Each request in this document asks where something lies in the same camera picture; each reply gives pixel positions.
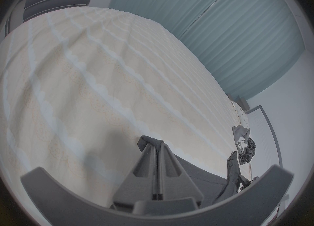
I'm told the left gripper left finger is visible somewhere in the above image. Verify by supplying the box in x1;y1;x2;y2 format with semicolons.
113;144;157;207

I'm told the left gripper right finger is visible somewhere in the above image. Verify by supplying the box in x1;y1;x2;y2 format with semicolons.
159;145;204;207

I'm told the pile of clothes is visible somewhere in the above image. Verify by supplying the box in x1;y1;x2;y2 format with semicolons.
232;125;257;166

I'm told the white printed pillow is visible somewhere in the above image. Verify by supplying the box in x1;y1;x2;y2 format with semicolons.
232;100;249;128

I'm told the black T-shirt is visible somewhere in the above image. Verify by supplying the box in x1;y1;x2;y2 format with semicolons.
137;135;258;206

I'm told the bed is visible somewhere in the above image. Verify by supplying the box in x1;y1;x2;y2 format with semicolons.
0;6;282;208

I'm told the grey bedside table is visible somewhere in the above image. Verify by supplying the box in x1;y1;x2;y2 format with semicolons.
227;93;251;110

